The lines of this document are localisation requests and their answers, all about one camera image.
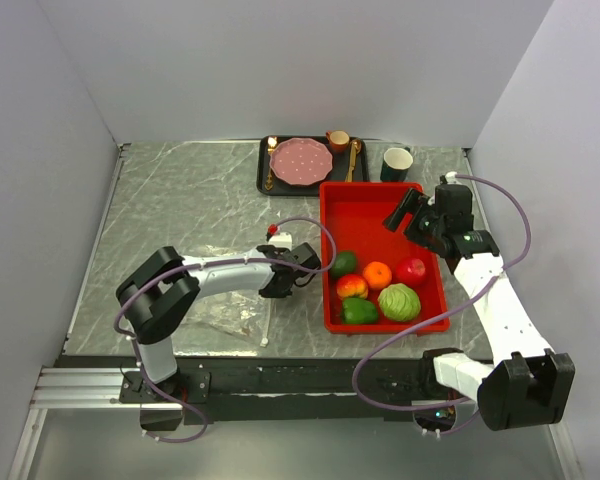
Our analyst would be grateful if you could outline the red yellow peach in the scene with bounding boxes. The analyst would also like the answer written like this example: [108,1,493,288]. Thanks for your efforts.
[336,273,369,300]

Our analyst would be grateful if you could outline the light green cabbage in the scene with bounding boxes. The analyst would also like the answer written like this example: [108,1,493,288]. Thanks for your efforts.
[378,284,421,322]

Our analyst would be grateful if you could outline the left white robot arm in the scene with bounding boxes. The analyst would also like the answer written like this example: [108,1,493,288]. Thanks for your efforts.
[114,243,321,402]

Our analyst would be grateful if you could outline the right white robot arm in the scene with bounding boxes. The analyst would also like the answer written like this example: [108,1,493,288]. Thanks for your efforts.
[383,184,575,431]

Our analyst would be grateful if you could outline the red apple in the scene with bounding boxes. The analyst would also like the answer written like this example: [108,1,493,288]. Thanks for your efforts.
[394,257,427,288]

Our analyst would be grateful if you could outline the orange tangerine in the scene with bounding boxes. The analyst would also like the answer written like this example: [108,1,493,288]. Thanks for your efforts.
[362,261,393,291]

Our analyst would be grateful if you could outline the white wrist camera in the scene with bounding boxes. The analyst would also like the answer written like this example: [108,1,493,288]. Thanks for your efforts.
[266,224,293,250]
[443,171,460,185]

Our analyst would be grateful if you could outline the gold fork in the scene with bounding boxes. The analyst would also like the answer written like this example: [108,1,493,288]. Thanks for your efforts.
[264,135,279,192]

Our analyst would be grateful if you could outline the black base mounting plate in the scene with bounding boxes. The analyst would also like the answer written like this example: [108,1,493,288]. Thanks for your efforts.
[118,344,481,432]

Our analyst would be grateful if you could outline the red plastic bin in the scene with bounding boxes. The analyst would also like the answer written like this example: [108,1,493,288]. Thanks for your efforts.
[319,182,447,335]

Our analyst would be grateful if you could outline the pink dotted plate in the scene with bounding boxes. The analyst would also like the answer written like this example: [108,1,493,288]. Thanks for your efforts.
[269,137,333,186]

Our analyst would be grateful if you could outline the clear zip top bag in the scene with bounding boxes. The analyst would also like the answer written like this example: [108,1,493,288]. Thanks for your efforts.
[184,291,273,348]

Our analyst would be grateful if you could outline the aluminium frame rail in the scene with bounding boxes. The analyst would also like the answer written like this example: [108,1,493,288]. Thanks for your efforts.
[29,368,180,410]

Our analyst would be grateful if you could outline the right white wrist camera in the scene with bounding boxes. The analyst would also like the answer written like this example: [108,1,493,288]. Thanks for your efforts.
[443,171,460,185]

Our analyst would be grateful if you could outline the dark green paper cup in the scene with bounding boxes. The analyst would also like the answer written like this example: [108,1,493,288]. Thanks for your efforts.
[380,147,414,183]

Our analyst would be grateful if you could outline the orange ceramic cup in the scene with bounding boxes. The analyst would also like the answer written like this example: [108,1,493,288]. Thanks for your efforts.
[326,130,351,153]

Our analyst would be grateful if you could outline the green avocado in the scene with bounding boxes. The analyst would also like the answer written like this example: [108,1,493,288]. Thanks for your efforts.
[329,250,358,279]

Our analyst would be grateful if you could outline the gold spoon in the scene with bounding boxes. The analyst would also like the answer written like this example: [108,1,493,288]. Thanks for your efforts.
[350,139,361,166]

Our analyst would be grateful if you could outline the green bell pepper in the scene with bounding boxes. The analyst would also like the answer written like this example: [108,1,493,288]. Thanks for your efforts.
[340,297,379,325]

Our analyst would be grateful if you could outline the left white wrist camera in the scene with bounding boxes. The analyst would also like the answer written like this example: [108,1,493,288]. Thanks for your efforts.
[266,224,293,250]

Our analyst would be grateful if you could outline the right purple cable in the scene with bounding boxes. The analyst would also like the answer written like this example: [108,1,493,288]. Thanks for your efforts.
[352,173,533,435]

